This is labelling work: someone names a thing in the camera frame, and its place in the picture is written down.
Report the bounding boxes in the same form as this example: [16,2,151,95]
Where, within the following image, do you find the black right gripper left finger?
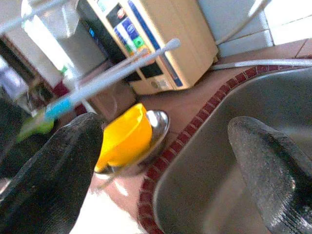
[0,112,106,234]

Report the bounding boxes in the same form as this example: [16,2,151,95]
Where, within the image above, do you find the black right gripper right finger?
[228,116,312,234]

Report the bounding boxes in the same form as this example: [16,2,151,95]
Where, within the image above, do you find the clear plastic jug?
[20,0,81,39]

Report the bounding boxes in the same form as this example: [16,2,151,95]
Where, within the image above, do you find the yellow plastic bowl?
[94,102,153,173]

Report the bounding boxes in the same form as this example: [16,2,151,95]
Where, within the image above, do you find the white green plastic tongs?
[17,38,181,143]

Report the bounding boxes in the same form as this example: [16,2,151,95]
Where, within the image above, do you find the black filter unit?
[78,0,127,65]

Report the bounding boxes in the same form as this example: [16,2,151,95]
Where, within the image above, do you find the white faucet hose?
[215,0,273,46]

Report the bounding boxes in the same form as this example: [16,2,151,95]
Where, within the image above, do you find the beige water ionizer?
[86,0,219,95]

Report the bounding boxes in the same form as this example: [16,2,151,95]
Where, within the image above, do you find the white flexible hose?
[212,58,312,71]

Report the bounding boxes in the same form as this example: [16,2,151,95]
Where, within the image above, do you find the round steel bowl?
[94,109,171,176]

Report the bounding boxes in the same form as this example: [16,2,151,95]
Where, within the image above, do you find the steel sink basin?
[153,68,312,234]

